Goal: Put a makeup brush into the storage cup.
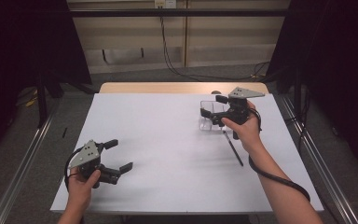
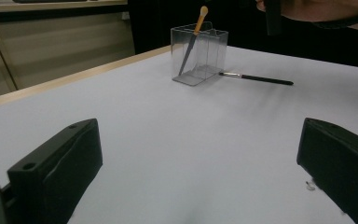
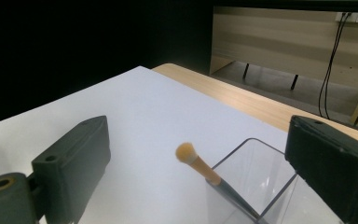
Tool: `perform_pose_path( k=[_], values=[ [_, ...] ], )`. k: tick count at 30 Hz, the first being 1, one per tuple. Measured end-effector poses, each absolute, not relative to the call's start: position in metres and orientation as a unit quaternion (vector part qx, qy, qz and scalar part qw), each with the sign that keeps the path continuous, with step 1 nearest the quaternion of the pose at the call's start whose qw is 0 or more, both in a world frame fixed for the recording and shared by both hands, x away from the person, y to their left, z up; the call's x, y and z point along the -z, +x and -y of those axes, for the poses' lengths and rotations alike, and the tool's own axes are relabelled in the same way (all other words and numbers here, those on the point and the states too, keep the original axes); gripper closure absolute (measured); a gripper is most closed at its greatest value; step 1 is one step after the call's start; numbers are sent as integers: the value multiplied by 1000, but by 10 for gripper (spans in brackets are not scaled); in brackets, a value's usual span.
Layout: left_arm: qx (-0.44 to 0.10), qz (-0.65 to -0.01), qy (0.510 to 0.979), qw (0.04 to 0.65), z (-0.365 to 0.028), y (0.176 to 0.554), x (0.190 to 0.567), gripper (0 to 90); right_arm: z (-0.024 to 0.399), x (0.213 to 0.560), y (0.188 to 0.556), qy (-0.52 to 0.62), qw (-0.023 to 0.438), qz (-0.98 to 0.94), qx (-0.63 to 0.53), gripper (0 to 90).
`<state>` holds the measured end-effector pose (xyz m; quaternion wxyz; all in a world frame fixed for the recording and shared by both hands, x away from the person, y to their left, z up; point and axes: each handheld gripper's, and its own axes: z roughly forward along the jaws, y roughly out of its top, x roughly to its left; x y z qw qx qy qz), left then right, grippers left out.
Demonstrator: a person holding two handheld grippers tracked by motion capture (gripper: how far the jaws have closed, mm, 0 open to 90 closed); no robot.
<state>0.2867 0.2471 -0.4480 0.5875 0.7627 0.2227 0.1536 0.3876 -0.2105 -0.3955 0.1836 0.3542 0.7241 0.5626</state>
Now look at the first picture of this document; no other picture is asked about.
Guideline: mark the person's left hand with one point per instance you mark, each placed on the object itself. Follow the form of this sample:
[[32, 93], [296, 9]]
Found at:
[[79, 191]]

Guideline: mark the yellow floor item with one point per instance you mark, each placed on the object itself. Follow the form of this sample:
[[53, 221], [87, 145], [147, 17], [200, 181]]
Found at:
[[31, 102]]

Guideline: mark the black curtain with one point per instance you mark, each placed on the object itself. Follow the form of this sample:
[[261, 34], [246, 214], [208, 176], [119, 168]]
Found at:
[[12, 46], [338, 62]]

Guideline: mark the black wall bracket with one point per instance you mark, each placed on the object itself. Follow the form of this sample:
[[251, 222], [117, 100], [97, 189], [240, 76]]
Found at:
[[142, 52], [104, 56]]

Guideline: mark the black horizontal frame bar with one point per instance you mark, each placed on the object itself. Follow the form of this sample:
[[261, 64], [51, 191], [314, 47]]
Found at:
[[136, 12]]

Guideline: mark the person's right hand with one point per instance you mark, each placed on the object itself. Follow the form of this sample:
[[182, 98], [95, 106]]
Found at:
[[248, 133]]

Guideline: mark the white wall power outlet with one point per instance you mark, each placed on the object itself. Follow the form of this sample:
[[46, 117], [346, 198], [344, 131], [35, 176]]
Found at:
[[165, 3]]

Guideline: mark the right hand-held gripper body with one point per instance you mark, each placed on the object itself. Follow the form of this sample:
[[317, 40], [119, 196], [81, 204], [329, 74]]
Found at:
[[239, 112]]

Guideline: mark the white table mat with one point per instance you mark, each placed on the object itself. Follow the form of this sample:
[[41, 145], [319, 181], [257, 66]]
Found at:
[[167, 140]]

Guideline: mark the aluminium floor rail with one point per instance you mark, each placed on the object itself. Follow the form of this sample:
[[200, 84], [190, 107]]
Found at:
[[333, 186], [21, 174]]

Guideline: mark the dark round table cap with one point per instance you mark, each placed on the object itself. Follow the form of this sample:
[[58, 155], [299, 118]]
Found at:
[[216, 92]]

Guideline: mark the black pen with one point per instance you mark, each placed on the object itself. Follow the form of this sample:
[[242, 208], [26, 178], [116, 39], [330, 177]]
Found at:
[[233, 149]]

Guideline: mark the small black stick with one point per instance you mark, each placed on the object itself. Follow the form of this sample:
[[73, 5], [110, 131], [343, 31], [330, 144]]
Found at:
[[64, 132]]

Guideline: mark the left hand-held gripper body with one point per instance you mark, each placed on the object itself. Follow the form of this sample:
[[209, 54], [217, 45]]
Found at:
[[84, 155]]

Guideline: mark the clear plastic pen holder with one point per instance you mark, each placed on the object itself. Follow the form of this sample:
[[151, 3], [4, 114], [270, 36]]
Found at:
[[205, 124]]

